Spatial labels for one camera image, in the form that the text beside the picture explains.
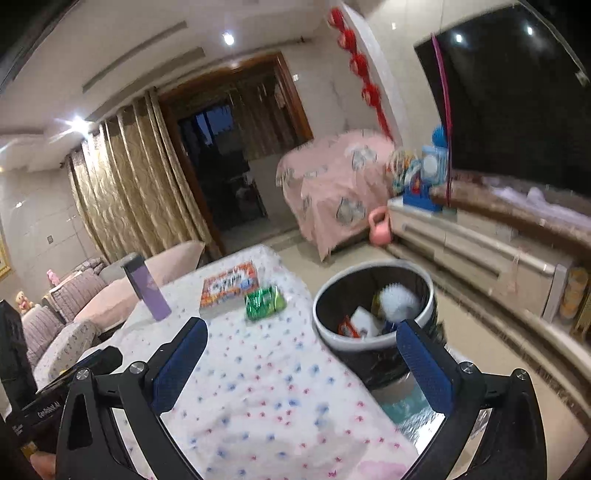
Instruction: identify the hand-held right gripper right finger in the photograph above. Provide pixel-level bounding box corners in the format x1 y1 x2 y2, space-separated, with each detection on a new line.
396 318 548 480

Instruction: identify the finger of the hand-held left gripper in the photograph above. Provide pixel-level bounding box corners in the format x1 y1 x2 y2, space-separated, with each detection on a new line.
34 346 123 398

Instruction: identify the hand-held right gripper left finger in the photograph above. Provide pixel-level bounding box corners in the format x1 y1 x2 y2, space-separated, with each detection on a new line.
55 318 209 480

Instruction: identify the black trash bag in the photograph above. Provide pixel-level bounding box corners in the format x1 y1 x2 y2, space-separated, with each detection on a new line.
316 264 446 388

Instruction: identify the white plastic bag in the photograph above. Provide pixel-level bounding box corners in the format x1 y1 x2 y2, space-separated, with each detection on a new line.
376 282 422 324

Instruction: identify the white round trash bin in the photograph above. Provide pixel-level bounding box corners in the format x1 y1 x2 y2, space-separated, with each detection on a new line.
313 261 446 388

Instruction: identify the person's left hand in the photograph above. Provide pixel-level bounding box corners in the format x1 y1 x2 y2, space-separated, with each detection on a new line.
32 452 58 480

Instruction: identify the striped pink cushion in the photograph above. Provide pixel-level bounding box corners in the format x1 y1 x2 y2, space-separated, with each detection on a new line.
50 270 109 324
21 305 65 365

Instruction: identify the silver foil mat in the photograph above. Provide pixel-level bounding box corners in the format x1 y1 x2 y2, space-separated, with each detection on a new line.
381 383 490 453

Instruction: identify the purple bottle with black cap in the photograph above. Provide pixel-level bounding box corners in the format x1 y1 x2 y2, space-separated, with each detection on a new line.
121 253 171 320

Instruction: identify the orange red snack packet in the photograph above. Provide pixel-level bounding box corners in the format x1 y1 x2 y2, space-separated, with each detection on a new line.
199 261 259 319

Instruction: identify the white floral tablecloth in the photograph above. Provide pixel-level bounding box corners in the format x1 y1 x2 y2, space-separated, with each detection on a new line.
34 244 419 480

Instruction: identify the pink sofa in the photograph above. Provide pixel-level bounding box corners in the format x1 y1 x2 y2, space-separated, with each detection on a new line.
21 240 206 370

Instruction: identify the green foil packet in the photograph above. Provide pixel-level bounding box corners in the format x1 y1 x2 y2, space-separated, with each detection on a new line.
245 285 287 321

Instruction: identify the gold framed painting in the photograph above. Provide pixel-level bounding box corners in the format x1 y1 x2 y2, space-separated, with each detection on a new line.
0 226 11 278

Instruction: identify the cream television cabinet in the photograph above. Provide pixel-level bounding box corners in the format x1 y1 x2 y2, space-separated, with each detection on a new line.
385 178 591 342

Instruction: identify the pink kettlebell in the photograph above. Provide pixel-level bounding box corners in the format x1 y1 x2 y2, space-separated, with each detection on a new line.
368 206 393 247

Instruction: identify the blue toy machine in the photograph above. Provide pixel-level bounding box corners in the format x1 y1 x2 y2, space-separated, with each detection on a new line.
402 124 458 215

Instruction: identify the golden patterned curtain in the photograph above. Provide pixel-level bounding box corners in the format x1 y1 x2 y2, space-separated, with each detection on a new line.
65 90 222 264

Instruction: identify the colourful ferris wheel toy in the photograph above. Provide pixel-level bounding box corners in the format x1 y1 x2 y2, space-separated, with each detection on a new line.
387 148 419 192

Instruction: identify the pink heart-print furniture cover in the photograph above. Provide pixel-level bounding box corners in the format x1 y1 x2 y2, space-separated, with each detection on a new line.
276 129 398 261

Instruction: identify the pink hula hoop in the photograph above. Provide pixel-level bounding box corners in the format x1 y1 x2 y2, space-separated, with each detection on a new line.
429 32 455 199

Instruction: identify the black television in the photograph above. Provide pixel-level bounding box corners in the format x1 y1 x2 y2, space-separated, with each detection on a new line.
413 0 591 192

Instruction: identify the red hanging decoration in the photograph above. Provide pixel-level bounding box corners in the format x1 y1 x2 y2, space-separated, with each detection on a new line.
327 7 393 139

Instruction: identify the wooden door frame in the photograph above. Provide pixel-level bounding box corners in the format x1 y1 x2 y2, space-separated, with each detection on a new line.
157 51 312 259

